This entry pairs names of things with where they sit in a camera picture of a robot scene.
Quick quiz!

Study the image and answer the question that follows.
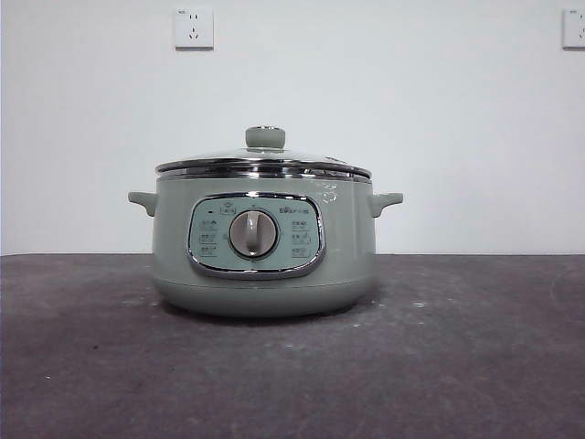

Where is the glass lid with green knob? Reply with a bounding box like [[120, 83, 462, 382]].
[[154, 123, 373, 180]]

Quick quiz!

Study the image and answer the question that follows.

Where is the pale green electric cooking pot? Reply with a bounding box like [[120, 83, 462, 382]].
[[127, 176, 405, 318]]

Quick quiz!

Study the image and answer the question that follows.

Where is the white wall socket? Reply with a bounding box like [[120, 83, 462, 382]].
[[173, 7, 215, 51], [561, 7, 585, 50]]

